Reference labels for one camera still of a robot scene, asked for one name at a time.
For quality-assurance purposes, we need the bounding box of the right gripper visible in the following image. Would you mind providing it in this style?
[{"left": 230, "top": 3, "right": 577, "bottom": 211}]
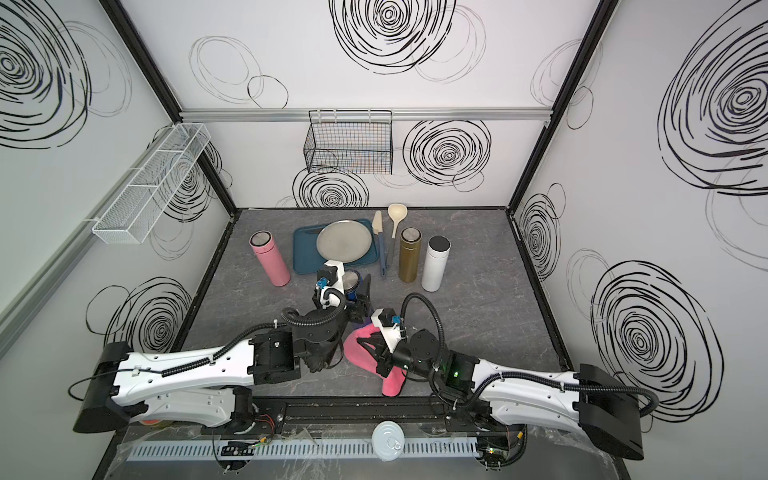
[{"left": 359, "top": 331, "right": 442, "bottom": 384}]

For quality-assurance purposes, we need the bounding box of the pink microfiber cloth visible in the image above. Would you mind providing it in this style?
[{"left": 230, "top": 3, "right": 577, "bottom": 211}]
[{"left": 343, "top": 324, "right": 406, "bottom": 397}]

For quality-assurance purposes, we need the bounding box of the pink thermos steel lid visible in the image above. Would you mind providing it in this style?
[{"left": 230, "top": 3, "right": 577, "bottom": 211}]
[{"left": 249, "top": 230, "right": 291, "bottom": 287}]

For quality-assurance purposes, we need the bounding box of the blue thermos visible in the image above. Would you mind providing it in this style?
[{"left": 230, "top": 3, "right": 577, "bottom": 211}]
[{"left": 342, "top": 270, "right": 370, "bottom": 303}]

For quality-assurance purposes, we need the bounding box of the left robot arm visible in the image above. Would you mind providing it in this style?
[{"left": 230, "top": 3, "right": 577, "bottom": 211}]
[{"left": 73, "top": 271, "right": 372, "bottom": 434}]

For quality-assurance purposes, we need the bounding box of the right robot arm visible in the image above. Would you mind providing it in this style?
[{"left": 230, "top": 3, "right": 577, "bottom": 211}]
[{"left": 344, "top": 293, "right": 659, "bottom": 461}]

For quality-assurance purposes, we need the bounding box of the gold thermos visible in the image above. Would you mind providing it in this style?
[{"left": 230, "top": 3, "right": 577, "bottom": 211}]
[{"left": 398, "top": 227, "right": 422, "bottom": 283}]

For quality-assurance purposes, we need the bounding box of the white thermos black lid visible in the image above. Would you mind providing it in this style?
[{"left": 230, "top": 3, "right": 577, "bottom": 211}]
[{"left": 421, "top": 235, "right": 451, "bottom": 292}]

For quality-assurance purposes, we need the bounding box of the grey round plate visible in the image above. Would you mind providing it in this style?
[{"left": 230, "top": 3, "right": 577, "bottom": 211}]
[{"left": 316, "top": 220, "right": 373, "bottom": 264}]

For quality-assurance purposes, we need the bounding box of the teal plastic tray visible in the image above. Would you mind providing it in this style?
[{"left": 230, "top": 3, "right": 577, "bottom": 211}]
[{"left": 292, "top": 219, "right": 379, "bottom": 275}]

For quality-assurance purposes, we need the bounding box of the white round cap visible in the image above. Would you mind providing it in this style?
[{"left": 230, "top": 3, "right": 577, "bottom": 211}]
[{"left": 371, "top": 420, "right": 406, "bottom": 462}]

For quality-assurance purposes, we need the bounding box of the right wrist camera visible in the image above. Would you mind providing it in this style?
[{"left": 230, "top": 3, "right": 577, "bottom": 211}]
[{"left": 371, "top": 308, "right": 403, "bottom": 353}]

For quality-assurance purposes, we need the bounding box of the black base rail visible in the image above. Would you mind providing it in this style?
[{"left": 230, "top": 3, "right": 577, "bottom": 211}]
[{"left": 250, "top": 396, "right": 525, "bottom": 437}]

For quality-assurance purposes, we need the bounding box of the cream spatula blue handle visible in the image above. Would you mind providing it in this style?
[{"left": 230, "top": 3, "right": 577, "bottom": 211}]
[{"left": 372, "top": 211, "right": 387, "bottom": 277}]

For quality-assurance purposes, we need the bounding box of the cream ladle grey handle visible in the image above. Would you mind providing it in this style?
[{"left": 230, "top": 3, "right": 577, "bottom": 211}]
[{"left": 386, "top": 203, "right": 408, "bottom": 267}]

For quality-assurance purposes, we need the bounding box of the black wire basket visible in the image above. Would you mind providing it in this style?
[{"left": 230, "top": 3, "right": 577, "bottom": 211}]
[{"left": 303, "top": 120, "right": 394, "bottom": 175}]

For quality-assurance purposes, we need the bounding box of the white wire rack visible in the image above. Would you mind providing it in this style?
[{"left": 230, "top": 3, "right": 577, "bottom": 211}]
[{"left": 92, "top": 123, "right": 211, "bottom": 244}]

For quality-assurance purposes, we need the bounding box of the white slotted cable duct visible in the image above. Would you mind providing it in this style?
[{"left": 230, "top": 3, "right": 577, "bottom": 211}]
[{"left": 127, "top": 437, "right": 480, "bottom": 462}]

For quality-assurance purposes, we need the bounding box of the aluminium wall rail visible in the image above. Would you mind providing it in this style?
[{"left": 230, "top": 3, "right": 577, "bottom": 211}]
[{"left": 180, "top": 106, "right": 552, "bottom": 123}]

